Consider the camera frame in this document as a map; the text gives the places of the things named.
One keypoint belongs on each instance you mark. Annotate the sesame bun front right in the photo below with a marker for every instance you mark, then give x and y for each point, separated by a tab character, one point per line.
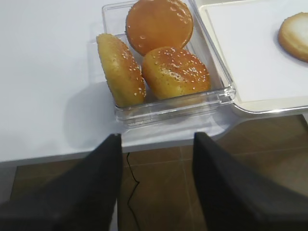
171	73

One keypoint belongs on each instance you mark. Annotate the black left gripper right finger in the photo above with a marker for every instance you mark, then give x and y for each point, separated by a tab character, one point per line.
233	197

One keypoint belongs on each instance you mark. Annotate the white paper tray liner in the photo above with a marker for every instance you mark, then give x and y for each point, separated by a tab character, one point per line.
255	60

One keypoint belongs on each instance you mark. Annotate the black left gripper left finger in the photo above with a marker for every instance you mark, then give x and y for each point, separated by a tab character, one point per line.
82	199

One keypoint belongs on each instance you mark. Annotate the smooth orange bun top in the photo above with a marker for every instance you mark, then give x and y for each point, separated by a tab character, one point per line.
152	24

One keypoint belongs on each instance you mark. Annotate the bottom bun half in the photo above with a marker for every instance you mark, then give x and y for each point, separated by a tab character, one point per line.
293	36

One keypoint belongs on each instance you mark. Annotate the sesame bun standing upright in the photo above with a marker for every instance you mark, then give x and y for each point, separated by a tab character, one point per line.
122	72

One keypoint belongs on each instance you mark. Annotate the white metal tray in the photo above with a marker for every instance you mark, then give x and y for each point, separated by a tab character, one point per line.
240	101

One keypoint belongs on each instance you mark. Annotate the clear plastic bun container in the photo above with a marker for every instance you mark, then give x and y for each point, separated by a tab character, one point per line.
222	88

